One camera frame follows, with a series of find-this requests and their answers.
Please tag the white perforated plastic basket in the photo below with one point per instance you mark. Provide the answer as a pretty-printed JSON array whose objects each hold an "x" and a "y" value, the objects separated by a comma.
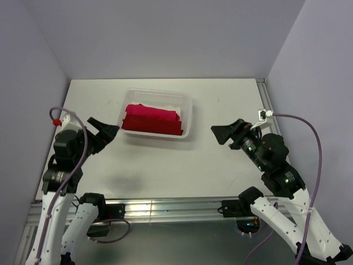
[{"x": 177, "y": 99}]

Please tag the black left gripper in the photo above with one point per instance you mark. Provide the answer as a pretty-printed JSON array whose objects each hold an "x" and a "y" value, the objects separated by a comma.
[{"x": 107, "y": 132}]

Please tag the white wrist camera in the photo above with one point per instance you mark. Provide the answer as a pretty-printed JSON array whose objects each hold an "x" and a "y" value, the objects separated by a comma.
[
  {"x": 265, "y": 120},
  {"x": 67, "y": 122}
]

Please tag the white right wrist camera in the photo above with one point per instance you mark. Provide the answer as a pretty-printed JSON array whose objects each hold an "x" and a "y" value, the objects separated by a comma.
[{"x": 265, "y": 120}]

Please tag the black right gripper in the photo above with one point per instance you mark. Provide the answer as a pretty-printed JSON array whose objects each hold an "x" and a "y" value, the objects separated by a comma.
[{"x": 235, "y": 131}]

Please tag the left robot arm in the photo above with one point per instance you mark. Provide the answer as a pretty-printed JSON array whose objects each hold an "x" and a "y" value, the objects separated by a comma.
[{"x": 55, "y": 241}]

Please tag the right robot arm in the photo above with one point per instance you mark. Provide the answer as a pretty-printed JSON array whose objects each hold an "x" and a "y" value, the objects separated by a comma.
[{"x": 305, "y": 232}]

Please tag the pink rolled t shirt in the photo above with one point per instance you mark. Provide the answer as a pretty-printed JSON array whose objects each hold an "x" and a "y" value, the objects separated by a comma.
[{"x": 147, "y": 112}]

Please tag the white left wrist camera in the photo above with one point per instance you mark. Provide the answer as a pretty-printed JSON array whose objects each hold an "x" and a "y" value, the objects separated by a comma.
[{"x": 67, "y": 122}]

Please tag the dark red t shirt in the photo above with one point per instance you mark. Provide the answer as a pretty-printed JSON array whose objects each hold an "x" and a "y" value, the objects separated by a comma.
[{"x": 152, "y": 125}]

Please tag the white folded cloth in basket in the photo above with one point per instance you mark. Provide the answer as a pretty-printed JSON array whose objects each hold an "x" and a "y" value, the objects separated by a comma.
[{"x": 164, "y": 107}]

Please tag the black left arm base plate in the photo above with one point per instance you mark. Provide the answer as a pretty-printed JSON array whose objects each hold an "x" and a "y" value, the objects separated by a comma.
[{"x": 115, "y": 211}]

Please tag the aluminium frame rail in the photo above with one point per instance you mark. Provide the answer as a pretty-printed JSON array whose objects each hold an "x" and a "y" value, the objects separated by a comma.
[{"x": 167, "y": 178}]

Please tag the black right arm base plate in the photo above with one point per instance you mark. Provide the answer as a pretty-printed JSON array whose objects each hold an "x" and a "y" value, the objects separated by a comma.
[{"x": 233, "y": 209}]

